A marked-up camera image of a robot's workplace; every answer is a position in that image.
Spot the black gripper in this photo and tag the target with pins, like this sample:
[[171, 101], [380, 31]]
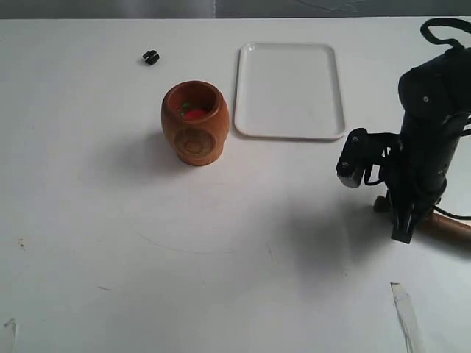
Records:
[[416, 178]]

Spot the dark wooden pestle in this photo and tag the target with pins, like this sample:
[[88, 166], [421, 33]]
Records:
[[434, 221]]

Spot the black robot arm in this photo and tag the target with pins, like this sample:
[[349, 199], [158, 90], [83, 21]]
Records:
[[436, 100]]

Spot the red object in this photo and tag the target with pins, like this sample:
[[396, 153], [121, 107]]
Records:
[[195, 114]]

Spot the wooden barrel-shaped cup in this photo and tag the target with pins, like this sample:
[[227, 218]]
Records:
[[196, 142]]

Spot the small dark green round object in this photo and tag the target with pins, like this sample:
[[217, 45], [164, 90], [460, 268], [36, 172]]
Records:
[[184, 108]]

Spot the clear tape strip right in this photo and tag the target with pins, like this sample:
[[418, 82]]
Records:
[[406, 317]]

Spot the white rectangular plastic tray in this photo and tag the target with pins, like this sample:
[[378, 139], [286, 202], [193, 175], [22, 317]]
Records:
[[288, 91]]

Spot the small black plastic clip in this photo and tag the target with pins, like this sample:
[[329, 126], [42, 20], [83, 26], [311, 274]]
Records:
[[150, 57]]

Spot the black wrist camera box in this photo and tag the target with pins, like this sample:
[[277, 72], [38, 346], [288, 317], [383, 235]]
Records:
[[360, 152]]

